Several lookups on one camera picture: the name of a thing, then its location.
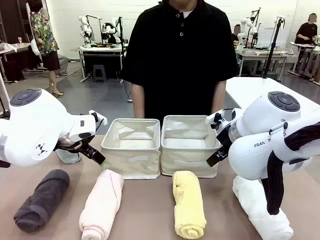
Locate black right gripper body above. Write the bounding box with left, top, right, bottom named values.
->
left=215, top=124, right=235, bottom=152

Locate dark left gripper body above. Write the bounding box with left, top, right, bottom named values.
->
left=56, top=136, right=87, bottom=154

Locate mint green towel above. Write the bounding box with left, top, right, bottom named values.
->
left=56, top=148, right=81, bottom=165

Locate pink towel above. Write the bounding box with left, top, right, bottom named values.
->
left=78, top=169, right=125, bottom=240

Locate yellow towel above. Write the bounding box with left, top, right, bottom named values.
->
left=172, top=170, right=208, bottom=240

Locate dark grey towel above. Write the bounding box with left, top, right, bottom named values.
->
left=13, top=168, right=71, bottom=233

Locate white towel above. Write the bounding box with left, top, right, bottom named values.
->
left=232, top=176, right=294, bottom=240

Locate person's right forearm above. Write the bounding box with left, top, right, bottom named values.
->
left=131, top=83, right=146, bottom=119

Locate person's left forearm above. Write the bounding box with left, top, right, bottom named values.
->
left=211, top=79, right=227, bottom=115

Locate cream fabric storage bin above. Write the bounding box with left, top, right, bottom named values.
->
left=100, top=117, right=161, bottom=180
left=160, top=114, right=221, bottom=179

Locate large white table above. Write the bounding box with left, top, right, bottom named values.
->
left=224, top=76, right=320, bottom=118

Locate black plastic stool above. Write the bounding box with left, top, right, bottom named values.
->
left=91, top=64, right=108, bottom=83

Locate seated person in grey trousers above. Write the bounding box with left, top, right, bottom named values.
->
left=57, top=54, right=69, bottom=77

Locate person in black polo shirt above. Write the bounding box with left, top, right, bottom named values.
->
left=121, top=0, right=240, bottom=120

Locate grey background work table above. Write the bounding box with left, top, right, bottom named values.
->
left=235, top=47, right=299, bottom=77

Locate white background robot table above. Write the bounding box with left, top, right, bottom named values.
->
left=70, top=44, right=126, bottom=84

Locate tall black tripod stand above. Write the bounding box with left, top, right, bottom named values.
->
left=261, top=16, right=286, bottom=79

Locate seated person with blurred face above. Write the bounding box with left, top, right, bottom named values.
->
left=231, top=24, right=243, bottom=46

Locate mannequin in floral shirt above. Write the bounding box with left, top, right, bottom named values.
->
left=26, top=0, right=65, bottom=98

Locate grey cluttered side table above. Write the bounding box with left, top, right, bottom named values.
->
left=0, top=41, right=32, bottom=81

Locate white background robot pair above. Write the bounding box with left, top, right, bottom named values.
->
left=77, top=15, right=126, bottom=48

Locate standing person in black tee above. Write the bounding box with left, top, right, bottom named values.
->
left=294, top=12, right=319, bottom=46

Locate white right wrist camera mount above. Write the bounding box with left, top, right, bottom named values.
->
left=205, top=108, right=243, bottom=131

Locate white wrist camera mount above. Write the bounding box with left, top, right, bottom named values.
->
left=205, top=108, right=243, bottom=131
left=68, top=109, right=108, bottom=141

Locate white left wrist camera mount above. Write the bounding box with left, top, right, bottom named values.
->
left=68, top=109, right=108, bottom=141

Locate black sleeved cable bundle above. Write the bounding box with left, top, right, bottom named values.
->
left=261, top=123, right=320, bottom=216

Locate white slanted stand post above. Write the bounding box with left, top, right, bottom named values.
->
left=0, top=73, right=10, bottom=113

